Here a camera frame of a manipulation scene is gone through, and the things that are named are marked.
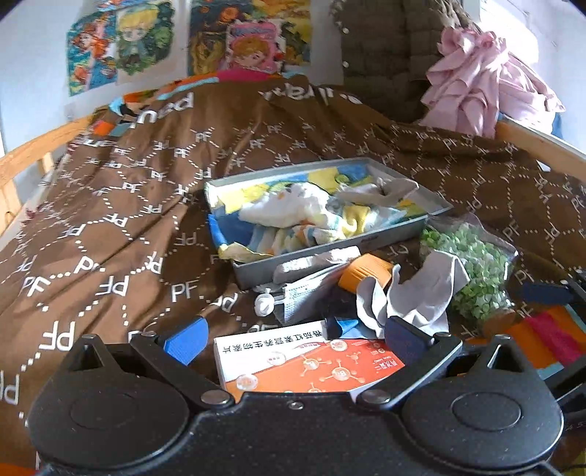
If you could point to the orange plastic cup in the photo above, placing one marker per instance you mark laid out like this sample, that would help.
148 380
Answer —
365 266

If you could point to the blond boy cartoon poster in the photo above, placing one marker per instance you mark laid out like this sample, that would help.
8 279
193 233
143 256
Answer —
145 40

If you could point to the pink anime girl poster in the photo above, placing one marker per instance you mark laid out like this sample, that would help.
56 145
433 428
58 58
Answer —
255 45

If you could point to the pink crumpled garment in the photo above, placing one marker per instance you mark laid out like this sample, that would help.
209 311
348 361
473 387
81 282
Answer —
477 80

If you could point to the wooden bed frame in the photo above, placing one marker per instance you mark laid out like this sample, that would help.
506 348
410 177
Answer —
42 152

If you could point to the white soft cloth toy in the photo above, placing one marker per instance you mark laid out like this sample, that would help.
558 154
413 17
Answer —
297 203

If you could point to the brown quilted jacket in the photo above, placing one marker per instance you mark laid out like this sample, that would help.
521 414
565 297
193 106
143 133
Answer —
388 46

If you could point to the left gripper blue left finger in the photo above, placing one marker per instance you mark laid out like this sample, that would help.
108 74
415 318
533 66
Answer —
187 341

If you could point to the grey sock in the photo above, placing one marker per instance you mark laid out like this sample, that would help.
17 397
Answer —
421 301

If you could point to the brown patterned PF blanket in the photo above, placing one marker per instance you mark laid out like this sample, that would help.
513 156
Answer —
122 244

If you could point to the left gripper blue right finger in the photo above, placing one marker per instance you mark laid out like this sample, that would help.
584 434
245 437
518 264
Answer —
406 341

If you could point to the orange white medicine box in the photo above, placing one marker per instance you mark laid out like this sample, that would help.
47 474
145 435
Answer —
301 359

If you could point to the bag of green beads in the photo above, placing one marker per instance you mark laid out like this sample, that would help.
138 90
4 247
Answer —
487 259

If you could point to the orange hair girl poster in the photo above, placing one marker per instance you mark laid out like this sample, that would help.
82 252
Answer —
91 49

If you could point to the packaged face mask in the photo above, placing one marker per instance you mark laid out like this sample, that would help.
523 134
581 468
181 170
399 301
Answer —
294 302

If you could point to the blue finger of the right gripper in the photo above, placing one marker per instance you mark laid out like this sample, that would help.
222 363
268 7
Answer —
547 294

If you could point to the grey metal storage tray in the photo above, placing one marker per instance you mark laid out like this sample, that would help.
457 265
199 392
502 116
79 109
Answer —
378 205

